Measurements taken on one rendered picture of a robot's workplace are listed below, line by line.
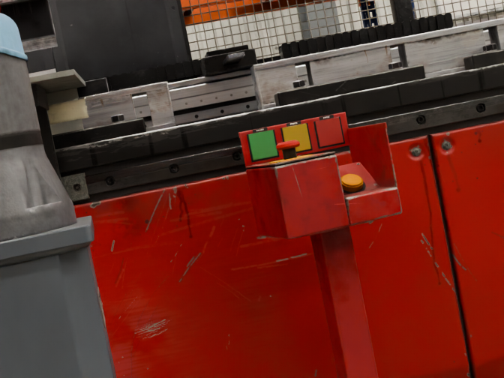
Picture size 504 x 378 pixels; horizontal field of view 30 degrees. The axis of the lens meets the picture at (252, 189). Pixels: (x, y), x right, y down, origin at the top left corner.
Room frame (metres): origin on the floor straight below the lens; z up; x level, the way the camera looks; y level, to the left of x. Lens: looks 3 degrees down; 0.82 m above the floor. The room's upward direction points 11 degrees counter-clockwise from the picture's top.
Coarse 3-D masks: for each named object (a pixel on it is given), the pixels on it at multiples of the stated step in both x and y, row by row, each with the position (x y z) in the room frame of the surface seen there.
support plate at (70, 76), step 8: (56, 72) 1.62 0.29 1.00; (64, 72) 1.62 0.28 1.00; (72, 72) 1.62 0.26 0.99; (32, 80) 1.61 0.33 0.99; (40, 80) 1.62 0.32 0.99; (48, 80) 1.63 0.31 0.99; (56, 80) 1.66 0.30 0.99; (64, 80) 1.69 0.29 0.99; (72, 80) 1.71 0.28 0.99; (80, 80) 1.75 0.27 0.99; (48, 88) 1.78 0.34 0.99; (56, 88) 1.81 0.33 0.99; (64, 88) 1.85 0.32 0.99
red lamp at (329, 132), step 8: (328, 120) 1.64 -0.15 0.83; (336, 120) 1.65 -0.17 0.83; (320, 128) 1.64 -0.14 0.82; (328, 128) 1.64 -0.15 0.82; (336, 128) 1.65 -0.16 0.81; (320, 136) 1.64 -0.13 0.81; (328, 136) 1.64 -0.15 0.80; (336, 136) 1.64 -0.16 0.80; (320, 144) 1.64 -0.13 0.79; (328, 144) 1.64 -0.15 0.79
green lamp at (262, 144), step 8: (248, 136) 1.60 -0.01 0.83; (256, 136) 1.60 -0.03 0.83; (264, 136) 1.61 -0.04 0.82; (272, 136) 1.61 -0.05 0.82; (256, 144) 1.60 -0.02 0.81; (264, 144) 1.61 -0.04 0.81; (272, 144) 1.61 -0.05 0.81; (256, 152) 1.60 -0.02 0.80; (264, 152) 1.61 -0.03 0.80; (272, 152) 1.61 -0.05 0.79
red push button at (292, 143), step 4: (292, 140) 1.52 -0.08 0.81; (296, 140) 1.53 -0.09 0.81; (280, 144) 1.52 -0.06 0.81; (284, 144) 1.51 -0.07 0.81; (288, 144) 1.51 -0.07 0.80; (292, 144) 1.51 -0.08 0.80; (296, 144) 1.52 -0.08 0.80; (280, 148) 1.52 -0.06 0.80; (284, 148) 1.51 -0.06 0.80; (288, 148) 1.52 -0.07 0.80; (292, 148) 1.52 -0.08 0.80; (284, 152) 1.52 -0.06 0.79; (288, 152) 1.52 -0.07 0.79; (292, 152) 1.52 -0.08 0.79; (284, 156) 1.53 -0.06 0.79; (288, 156) 1.52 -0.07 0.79; (292, 156) 1.52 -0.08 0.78; (296, 156) 1.53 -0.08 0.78
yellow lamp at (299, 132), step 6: (294, 126) 1.62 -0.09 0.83; (300, 126) 1.63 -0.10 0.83; (306, 126) 1.63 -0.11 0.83; (288, 132) 1.62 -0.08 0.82; (294, 132) 1.62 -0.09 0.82; (300, 132) 1.63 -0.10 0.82; (306, 132) 1.63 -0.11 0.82; (288, 138) 1.62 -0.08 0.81; (294, 138) 1.62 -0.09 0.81; (300, 138) 1.63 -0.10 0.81; (306, 138) 1.63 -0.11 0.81; (300, 144) 1.62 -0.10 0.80; (306, 144) 1.63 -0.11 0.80; (300, 150) 1.62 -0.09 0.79
